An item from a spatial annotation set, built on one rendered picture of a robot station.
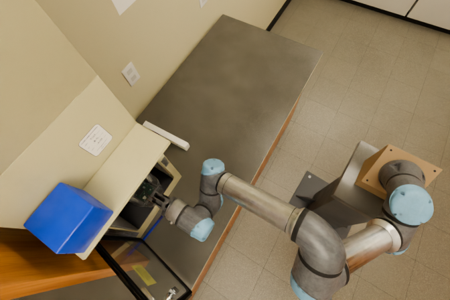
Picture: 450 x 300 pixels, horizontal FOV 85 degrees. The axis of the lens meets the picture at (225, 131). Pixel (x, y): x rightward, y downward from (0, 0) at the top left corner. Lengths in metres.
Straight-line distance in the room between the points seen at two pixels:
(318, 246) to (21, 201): 0.65
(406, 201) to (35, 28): 1.03
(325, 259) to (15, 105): 0.70
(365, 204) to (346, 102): 1.53
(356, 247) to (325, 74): 2.10
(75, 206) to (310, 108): 2.21
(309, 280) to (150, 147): 0.53
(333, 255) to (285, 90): 0.92
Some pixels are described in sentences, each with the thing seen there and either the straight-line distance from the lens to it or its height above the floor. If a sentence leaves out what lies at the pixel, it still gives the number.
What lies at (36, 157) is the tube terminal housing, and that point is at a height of 1.68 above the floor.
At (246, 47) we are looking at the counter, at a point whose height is 0.94.
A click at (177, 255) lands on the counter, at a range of 1.18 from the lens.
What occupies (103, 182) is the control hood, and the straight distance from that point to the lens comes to 0.68.
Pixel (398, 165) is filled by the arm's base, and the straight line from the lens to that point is 1.17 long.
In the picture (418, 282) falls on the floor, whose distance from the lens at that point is 2.44.
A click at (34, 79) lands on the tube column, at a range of 0.49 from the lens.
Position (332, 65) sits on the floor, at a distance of 2.88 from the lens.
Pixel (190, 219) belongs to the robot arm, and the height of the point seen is 1.27.
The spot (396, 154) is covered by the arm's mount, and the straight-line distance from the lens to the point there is 1.18.
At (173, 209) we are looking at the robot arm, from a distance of 0.85.
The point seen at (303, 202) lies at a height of 0.01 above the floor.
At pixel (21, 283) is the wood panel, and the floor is 1.60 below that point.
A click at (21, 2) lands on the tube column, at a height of 1.88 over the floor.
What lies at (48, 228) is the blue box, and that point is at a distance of 0.61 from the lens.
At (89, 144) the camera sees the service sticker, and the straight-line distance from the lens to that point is 0.63.
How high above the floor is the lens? 2.09
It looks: 65 degrees down
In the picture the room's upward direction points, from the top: 8 degrees counter-clockwise
